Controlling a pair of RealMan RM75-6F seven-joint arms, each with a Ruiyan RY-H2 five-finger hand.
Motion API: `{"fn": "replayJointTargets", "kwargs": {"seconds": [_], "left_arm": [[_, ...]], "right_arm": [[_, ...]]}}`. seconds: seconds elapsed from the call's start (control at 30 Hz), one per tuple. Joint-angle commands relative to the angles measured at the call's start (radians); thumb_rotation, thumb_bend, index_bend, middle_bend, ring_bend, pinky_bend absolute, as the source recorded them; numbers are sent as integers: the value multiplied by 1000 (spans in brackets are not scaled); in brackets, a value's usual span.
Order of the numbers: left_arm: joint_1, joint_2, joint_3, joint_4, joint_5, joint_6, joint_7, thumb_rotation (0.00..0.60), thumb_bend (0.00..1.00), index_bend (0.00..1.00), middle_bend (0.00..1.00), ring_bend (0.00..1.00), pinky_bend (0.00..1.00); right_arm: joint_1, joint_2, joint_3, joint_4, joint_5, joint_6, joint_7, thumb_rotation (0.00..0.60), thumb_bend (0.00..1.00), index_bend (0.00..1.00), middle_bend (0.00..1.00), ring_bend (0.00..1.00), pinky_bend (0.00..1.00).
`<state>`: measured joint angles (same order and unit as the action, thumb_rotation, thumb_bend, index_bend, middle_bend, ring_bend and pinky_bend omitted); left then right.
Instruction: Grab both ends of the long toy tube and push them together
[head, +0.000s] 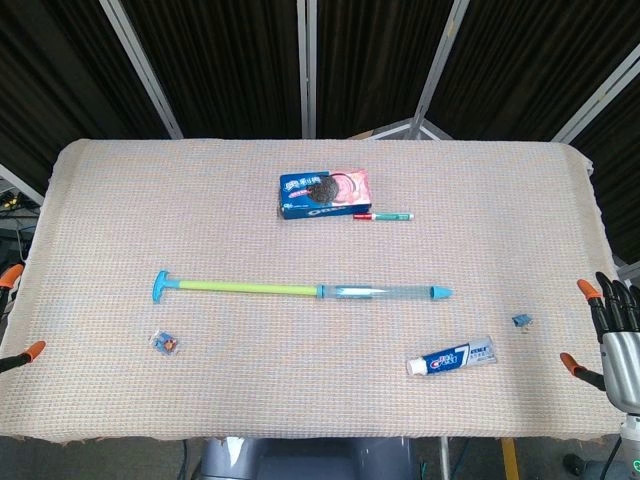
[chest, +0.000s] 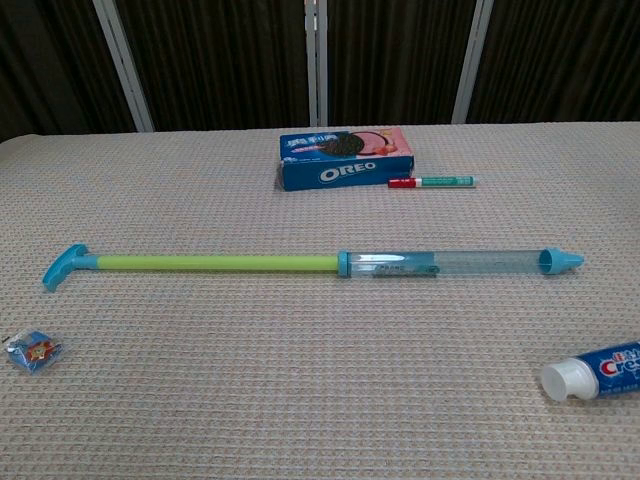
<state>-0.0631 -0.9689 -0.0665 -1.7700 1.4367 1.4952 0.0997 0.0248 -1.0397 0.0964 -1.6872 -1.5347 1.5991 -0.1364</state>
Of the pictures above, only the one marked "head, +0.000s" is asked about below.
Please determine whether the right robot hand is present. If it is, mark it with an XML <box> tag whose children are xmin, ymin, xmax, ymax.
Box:
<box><xmin>559</xmin><ymin>272</ymin><xmax>640</xmax><ymax>415</ymax></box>

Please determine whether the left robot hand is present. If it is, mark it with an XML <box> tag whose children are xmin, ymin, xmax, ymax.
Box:
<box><xmin>0</xmin><ymin>263</ymin><xmax>47</xmax><ymax>374</ymax></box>

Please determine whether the green blue water pump toy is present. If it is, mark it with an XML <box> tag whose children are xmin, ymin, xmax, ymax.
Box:
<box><xmin>151</xmin><ymin>270</ymin><xmax>455</xmax><ymax>304</ymax></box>

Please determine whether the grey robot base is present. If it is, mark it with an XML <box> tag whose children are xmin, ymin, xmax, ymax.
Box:
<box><xmin>199</xmin><ymin>436</ymin><xmax>416</xmax><ymax>480</ymax></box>

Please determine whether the black caster wheel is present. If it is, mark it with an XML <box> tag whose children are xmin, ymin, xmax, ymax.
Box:
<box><xmin>563</xmin><ymin>451</ymin><xmax>587</xmax><ymax>477</ymax></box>

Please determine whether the small wrapped candy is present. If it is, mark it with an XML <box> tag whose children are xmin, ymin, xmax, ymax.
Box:
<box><xmin>149</xmin><ymin>329</ymin><xmax>180</xmax><ymax>357</ymax></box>

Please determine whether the blue white toothpaste tube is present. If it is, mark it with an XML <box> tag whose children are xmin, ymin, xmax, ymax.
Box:
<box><xmin>405</xmin><ymin>335</ymin><xmax>499</xmax><ymax>377</ymax></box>

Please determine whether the black ribbed screen panel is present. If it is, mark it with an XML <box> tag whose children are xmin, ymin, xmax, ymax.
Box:
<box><xmin>314</xmin><ymin>0</ymin><xmax>455</xmax><ymax>139</ymax></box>
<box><xmin>0</xmin><ymin>0</ymin><xmax>172</xmax><ymax>181</ymax></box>
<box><xmin>110</xmin><ymin>0</ymin><xmax>307</xmax><ymax>140</ymax></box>
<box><xmin>424</xmin><ymin>0</ymin><xmax>640</xmax><ymax>142</ymax></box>

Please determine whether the red green white marker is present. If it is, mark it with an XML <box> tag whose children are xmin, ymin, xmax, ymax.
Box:
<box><xmin>352</xmin><ymin>212</ymin><xmax>416</xmax><ymax>222</ymax></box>

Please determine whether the beige woven tablecloth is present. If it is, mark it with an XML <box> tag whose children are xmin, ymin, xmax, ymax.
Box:
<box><xmin>0</xmin><ymin>137</ymin><xmax>624</xmax><ymax>445</ymax></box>

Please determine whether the blue Oreo cookie box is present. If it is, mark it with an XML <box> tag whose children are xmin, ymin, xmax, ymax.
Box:
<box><xmin>277</xmin><ymin>168</ymin><xmax>374</xmax><ymax>222</ymax></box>

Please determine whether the white screen frame bar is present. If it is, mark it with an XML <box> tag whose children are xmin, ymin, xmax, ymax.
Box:
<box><xmin>551</xmin><ymin>47</ymin><xmax>640</xmax><ymax>147</ymax></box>
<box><xmin>98</xmin><ymin>0</ymin><xmax>184</xmax><ymax>140</ymax></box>
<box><xmin>296</xmin><ymin>0</ymin><xmax>319</xmax><ymax>140</ymax></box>
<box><xmin>0</xmin><ymin>162</ymin><xmax>47</xmax><ymax>206</ymax></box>
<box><xmin>372</xmin><ymin>0</ymin><xmax>472</xmax><ymax>141</ymax></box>

